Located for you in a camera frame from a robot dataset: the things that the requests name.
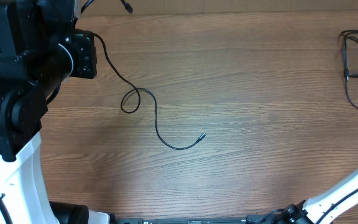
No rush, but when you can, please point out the thick black cable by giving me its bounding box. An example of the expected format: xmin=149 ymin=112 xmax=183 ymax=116
xmin=81 ymin=0 xmax=207 ymax=151

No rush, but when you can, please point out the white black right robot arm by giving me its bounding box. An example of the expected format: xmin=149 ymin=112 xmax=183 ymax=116
xmin=274 ymin=169 xmax=358 ymax=224

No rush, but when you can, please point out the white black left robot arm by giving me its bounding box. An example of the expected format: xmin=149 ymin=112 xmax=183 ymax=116
xmin=0 ymin=0 xmax=112 ymax=223

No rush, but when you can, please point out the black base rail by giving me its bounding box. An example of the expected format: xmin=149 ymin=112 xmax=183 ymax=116
xmin=111 ymin=214 xmax=275 ymax=224

